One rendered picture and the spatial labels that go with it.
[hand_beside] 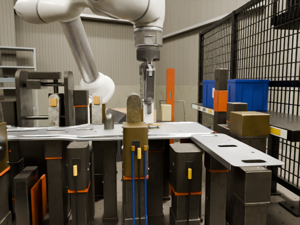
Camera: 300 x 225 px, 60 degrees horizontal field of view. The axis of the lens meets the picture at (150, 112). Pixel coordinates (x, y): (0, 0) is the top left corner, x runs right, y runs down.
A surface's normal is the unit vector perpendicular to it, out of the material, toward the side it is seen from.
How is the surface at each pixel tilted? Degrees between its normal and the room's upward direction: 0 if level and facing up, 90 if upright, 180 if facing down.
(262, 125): 90
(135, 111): 102
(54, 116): 78
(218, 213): 90
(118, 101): 90
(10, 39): 90
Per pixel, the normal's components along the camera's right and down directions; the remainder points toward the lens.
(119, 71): 0.43, 0.10
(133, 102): 0.11, 0.31
